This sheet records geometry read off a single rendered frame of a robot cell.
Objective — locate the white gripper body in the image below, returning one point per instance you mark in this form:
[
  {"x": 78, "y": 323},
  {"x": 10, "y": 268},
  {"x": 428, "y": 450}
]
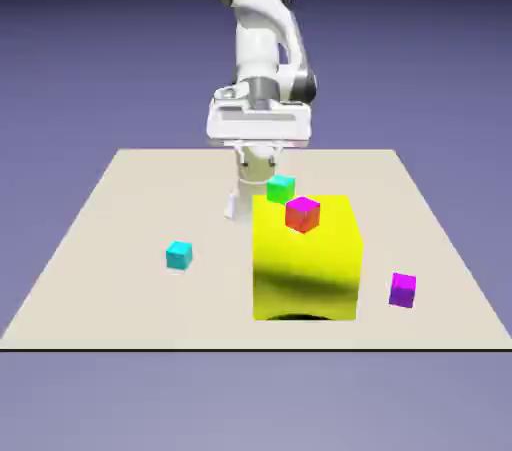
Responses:
[{"x": 260, "y": 127}]

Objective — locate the small purple cube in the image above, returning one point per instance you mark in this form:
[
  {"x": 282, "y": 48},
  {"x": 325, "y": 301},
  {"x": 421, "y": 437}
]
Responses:
[{"x": 402, "y": 290}]

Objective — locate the large yellow box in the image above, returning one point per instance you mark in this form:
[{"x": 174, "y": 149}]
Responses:
[{"x": 308, "y": 267}]

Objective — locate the small cyan cube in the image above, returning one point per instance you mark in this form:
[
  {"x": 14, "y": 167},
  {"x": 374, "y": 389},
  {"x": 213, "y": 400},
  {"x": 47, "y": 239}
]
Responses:
[{"x": 178, "y": 256}]

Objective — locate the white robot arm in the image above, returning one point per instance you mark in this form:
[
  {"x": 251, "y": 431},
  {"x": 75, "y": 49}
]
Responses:
[{"x": 256, "y": 19}]

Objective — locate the small green cube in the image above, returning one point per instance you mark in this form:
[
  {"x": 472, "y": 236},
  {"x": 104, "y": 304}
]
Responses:
[{"x": 280, "y": 189}]

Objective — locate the small red cube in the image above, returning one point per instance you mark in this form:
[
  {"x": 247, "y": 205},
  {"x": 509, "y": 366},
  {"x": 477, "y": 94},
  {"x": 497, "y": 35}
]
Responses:
[{"x": 302, "y": 217}]

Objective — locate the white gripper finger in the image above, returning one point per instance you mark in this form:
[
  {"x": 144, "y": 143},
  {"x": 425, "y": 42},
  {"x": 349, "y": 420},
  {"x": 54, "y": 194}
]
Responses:
[
  {"x": 274, "y": 157},
  {"x": 241, "y": 157}
]

